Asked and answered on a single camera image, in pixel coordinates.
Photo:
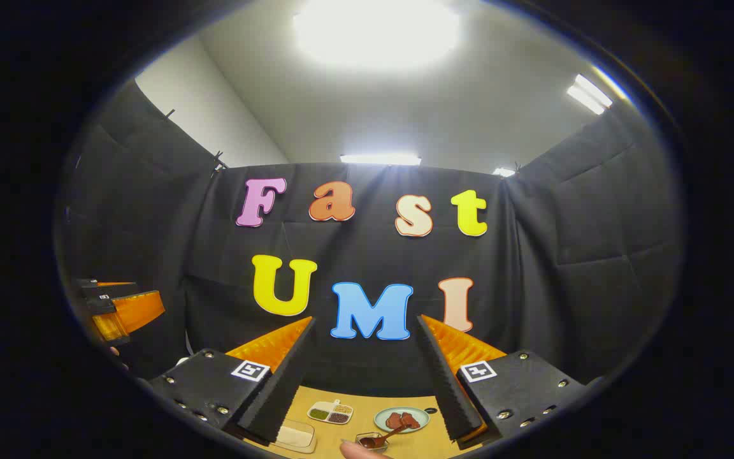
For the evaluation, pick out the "large round ceiling light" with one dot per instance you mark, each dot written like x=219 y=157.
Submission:
x=376 y=32

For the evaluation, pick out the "small ceiling light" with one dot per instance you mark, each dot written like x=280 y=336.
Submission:
x=504 y=172

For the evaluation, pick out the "rectangular ceiling light panel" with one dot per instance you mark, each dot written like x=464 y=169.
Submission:
x=589 y=94

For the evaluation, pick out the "red meat slice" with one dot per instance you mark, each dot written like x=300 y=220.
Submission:
x=394 y=421
x=410 y=420

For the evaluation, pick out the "black backdrop cloth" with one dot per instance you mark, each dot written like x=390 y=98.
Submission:
x=532 y=268

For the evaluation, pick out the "clear tray of rice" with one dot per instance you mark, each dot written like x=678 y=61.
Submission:
x=295 y=437

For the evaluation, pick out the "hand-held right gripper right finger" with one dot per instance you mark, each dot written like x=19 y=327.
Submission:
x=450 y=389

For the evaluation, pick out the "long ceiling light strip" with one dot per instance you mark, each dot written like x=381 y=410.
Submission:
x=380 y=159

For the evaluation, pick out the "white divided bean dish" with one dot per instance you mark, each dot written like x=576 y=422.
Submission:
x=329 y=414

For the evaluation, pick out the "pale green plate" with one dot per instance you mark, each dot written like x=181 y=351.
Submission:
x=380 y=422

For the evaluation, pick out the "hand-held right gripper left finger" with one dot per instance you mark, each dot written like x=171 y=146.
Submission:
x=278 y=395

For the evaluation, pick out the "brown wooden spoon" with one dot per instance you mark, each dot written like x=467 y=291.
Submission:
x=395 y=433

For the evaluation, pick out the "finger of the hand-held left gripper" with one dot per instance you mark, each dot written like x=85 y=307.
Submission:
x=93 y=285
x=131 y=312

